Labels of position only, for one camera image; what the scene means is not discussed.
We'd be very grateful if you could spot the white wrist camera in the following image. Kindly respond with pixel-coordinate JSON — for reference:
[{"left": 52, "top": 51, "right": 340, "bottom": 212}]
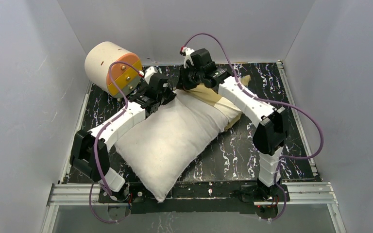
[
  {"left": 138, "top": 66, "right": 158, "bottom": 83},
  {"left": 180, "top": 46, "right": 195, "bottom": 69}
]

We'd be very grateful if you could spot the blue beige white pillowcase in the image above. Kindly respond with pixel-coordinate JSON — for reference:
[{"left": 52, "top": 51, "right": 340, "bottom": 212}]
[{"left": 186, "top": 84, "right": 242, "bottom": 131}]

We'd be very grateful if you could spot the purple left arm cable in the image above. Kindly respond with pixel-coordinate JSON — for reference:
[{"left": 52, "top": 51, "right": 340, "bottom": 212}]
[{"left": 88, "top": 62, "right": 144, "bottom": 225}]

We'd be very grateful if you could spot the white pillow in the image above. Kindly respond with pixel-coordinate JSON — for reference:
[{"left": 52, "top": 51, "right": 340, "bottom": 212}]
[{"left": 115, "top": 89, "right": 228, "bottom": 203}]

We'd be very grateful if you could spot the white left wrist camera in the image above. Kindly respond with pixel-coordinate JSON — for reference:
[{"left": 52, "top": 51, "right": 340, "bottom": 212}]
[{"left": 138, "top": 66, "right": 158, "bottom": 83}]

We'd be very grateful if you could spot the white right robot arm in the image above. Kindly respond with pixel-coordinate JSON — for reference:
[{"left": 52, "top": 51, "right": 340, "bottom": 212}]
[{"left": 177, "top": 47, "right": 288, "bottom": 197}]

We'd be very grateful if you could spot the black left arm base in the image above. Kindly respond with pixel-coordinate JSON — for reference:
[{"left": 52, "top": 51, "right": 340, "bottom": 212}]
[{"left": 98, "top": 182, "right": 148, "bottom": 219}]

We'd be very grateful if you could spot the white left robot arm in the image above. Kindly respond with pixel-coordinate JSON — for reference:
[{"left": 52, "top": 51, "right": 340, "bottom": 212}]
[{"left": 69, "top": 72, "right": 176, "bottom": 195}]

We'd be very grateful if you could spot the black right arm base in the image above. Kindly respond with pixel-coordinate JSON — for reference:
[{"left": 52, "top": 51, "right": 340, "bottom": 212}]
[{"left": 230, "top": 181, "right": 290, "bottom": 222}]

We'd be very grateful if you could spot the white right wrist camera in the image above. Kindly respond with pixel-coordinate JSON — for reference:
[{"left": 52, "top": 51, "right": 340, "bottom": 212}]
[{"left": 180, "top": 46, "right": 195, "bottom": 69}]

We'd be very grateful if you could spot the round cream drawer cabinet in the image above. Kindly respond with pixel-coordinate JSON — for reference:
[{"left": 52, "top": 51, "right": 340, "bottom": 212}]
[{"left": 85, "top": 41, "right": 142, "bottom": 99}]

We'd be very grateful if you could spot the aluminium table frame rail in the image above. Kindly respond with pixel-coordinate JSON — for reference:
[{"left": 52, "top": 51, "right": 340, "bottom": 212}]
[{"left": 40, "top": 59, "right": 348, "bottom": 233}]

